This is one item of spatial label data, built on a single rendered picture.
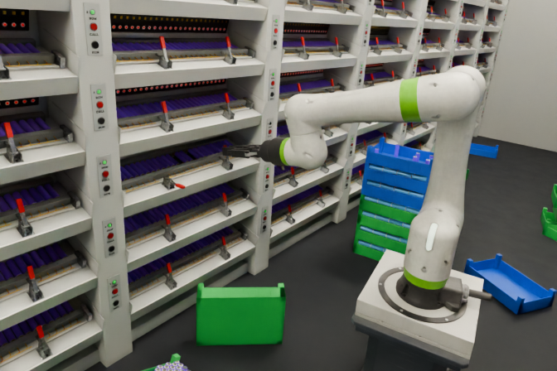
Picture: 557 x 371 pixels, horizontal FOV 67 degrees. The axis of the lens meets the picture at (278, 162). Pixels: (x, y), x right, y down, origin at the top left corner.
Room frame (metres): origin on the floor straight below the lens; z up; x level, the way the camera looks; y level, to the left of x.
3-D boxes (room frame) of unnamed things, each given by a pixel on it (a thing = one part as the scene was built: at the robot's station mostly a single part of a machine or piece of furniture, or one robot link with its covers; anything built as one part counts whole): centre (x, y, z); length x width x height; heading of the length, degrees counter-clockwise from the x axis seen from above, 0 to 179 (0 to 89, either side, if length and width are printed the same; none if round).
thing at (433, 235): (1.07, -0.46, 0.49); 0.16 x 0.13 x 0.19; 153
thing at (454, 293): (1.04, -0.51, 0.37); 0.26 x 0.15 x 0.06; 73
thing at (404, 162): (1.85, -0.58, 0.52); 0.30 x 0.20 x 0.08; 60
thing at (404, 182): (1.85, -0.58, 0.44); 0.30 x 0.20 x 0.08; 60
